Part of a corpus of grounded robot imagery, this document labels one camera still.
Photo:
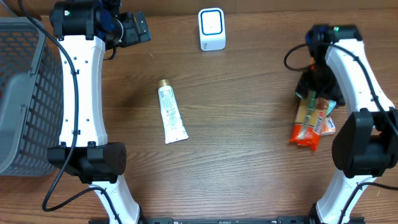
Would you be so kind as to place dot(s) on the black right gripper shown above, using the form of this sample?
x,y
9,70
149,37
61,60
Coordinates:
x,y
307,84

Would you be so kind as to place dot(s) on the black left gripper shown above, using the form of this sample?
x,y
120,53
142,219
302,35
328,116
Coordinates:
x,y
136,35

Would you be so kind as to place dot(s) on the teal snack packet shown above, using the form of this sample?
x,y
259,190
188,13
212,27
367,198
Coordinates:
x,y
331,107

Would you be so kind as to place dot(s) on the orange spaghetti packet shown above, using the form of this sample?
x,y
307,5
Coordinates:
x,y
309,121

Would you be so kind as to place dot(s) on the orange tissue pack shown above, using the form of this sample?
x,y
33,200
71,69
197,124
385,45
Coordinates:
x,y
328,127

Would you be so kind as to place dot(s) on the white tube gold cap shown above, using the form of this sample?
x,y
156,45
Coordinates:
x,y
174,128

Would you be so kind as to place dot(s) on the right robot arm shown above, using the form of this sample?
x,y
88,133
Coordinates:
x,y
366,145

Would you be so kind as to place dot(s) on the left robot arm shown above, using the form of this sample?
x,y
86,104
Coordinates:
x,y
84,31

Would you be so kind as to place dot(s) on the white barcode scanner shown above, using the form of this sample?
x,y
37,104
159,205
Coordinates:
x,y
212,31

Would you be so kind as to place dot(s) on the grey plastic basket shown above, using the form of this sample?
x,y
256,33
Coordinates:
x,y
31,99

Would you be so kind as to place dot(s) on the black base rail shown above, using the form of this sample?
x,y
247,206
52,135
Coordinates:
x,y
278,220

